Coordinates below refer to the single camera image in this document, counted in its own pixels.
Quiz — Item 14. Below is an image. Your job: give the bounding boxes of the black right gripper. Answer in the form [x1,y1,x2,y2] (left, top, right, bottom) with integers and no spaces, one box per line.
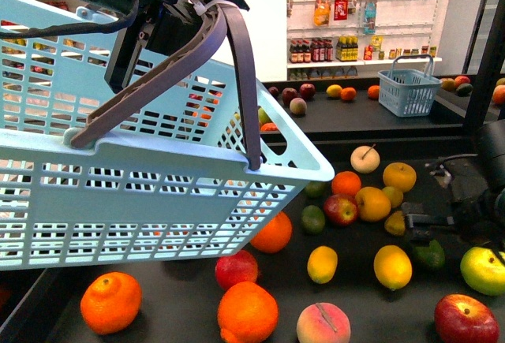
[402,153,493,245]

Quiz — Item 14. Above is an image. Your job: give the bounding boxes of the yellow lemon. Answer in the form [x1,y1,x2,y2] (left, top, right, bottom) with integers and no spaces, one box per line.
[373,245,413,291]
[307,245,338,284]

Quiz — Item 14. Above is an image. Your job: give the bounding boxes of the light teal shopping basket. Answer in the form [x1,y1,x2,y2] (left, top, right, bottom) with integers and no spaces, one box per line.
[0,0,335,271]

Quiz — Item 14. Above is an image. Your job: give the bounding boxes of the grey basket handle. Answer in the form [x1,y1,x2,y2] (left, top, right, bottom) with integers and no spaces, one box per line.
[65,0,261,170]

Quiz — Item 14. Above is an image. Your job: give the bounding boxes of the yellow apple back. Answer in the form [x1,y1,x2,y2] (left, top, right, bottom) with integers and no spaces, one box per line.
[383,162,417,193]

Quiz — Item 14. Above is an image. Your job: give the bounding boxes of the small yellow green fruit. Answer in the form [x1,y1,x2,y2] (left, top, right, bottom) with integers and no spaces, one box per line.
[382,186,404,209]

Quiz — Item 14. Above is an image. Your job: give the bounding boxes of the green avocado right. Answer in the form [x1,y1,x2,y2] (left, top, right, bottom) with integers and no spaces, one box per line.
[412,239,446,271]

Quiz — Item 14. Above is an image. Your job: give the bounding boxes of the brownish yellow pear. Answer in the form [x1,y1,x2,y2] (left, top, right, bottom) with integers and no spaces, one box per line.
[384,211,406,237]

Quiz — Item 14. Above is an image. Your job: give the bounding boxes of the green yellow apple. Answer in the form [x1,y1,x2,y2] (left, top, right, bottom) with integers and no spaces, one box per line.
[460,247,504,296]

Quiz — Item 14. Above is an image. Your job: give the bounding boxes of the yellow orange apple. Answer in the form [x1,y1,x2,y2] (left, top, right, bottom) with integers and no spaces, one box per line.
[355,186,391,222]

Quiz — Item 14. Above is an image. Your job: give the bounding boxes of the white pear back right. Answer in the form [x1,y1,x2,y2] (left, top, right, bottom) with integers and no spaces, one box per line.
[350,145,380,174]

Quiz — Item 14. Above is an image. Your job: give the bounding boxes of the small blue basket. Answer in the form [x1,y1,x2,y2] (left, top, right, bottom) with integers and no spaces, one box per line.
[377,54,442,117]

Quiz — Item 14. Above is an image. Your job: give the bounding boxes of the round orange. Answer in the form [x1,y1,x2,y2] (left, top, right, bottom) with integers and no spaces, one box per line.
[331,171,362,196]

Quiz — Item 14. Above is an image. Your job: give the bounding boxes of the big red apple front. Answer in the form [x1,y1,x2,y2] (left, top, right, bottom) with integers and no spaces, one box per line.
[434,293,500,343]

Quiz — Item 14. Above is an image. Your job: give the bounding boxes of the green lime upper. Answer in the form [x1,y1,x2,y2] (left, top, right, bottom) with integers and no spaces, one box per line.
[304,181,327,199]

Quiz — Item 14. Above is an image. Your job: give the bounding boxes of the green lime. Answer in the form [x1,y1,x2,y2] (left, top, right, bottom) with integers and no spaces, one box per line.
[304,181,327,199]
[301,205,326,235]

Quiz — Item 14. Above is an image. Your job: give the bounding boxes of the black fruit tray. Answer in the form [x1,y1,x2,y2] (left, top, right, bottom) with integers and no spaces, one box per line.
[11,137,505,343]

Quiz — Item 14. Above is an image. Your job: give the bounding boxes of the green lime lower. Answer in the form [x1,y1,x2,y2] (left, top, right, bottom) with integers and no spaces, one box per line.
[301,205,326,235]

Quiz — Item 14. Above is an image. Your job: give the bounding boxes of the large bumpy orange centre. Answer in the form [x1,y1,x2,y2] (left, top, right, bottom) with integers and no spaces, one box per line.
[250,211,293,254]

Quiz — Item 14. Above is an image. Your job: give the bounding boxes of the peach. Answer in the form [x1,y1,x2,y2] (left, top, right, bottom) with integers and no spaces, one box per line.
[296,302,351,343]

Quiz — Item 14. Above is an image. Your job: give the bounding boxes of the red pomegranate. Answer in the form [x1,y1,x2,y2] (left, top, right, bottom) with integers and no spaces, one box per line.
[215,250,259,290]

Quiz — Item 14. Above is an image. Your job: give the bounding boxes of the bumpy orange front right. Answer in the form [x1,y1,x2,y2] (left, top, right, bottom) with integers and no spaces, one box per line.
[217,281,279,342]

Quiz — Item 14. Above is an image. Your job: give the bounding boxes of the bumpy orange front left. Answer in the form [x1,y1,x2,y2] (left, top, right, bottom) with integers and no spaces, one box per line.
[80,271,142,335]

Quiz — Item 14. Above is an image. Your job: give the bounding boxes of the black metal shelf post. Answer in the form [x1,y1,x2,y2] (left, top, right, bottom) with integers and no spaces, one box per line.
[462,0,504,134]

